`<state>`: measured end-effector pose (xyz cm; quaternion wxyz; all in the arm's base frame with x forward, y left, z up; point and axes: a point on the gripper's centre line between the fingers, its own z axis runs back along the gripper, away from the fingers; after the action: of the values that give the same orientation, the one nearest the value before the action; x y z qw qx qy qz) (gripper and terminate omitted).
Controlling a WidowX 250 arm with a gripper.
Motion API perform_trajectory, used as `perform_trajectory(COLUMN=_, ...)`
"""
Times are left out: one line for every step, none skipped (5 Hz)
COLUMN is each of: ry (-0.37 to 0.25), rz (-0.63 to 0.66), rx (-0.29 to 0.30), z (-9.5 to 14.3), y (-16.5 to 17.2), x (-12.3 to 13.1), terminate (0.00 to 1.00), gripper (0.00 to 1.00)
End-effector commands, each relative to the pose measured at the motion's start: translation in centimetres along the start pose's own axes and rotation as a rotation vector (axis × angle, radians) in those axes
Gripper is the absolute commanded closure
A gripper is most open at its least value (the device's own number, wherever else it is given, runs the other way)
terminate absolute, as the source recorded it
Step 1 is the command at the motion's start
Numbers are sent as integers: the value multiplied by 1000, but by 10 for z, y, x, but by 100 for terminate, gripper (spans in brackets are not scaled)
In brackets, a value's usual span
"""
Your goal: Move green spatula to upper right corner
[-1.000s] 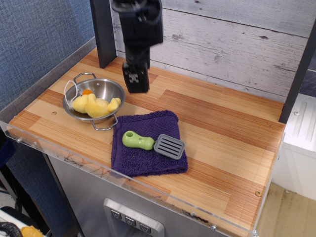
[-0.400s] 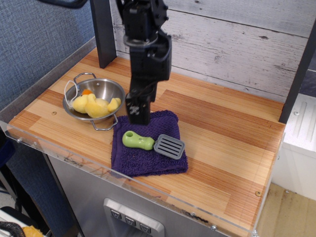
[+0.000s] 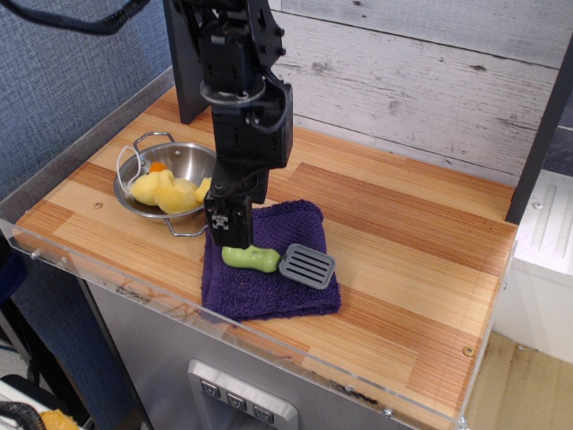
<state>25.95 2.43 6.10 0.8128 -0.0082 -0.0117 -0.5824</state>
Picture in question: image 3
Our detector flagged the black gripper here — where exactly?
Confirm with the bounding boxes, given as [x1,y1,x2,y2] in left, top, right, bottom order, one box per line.
[204,161,269,248]

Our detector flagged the green and grey spatula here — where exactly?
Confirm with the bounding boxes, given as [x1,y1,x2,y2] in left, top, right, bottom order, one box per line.
[221,244,336,290]

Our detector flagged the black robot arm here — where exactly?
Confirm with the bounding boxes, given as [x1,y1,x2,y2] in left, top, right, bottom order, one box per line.
[175,1,293,248]

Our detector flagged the purple folded cloth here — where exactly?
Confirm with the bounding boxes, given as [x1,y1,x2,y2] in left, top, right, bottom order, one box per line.
[201,200,341,322]

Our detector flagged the yellow plush duck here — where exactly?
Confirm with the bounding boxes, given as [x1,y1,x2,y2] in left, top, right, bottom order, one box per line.
[128,161,212,215]

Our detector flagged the clear acrylic table guard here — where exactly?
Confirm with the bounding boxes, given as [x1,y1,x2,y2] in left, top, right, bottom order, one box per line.
[2,213,517,429]

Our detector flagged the steel button control panel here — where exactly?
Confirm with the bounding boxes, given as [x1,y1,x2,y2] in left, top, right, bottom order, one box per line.
[187,359,299,429]

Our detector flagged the white side cabinet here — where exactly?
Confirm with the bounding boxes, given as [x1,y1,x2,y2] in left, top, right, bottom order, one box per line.
[492,170,572,363]

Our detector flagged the steel bowl with handles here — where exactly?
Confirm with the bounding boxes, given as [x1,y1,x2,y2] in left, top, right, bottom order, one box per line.
[114,132,216,237]

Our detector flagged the black left frame post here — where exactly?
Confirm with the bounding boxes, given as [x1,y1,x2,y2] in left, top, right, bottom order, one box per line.
[163,1,208,125]

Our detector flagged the black frame post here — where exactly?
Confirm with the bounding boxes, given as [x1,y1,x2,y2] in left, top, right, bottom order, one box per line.
[505,39,572,225]
[163,1,208,125]

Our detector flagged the black braided cable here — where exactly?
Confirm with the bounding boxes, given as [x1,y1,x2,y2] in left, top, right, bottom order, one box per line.
[0,0,151,36]

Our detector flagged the black right frame post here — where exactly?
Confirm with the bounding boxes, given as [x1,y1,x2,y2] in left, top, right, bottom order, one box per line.
[505,39,572,225]

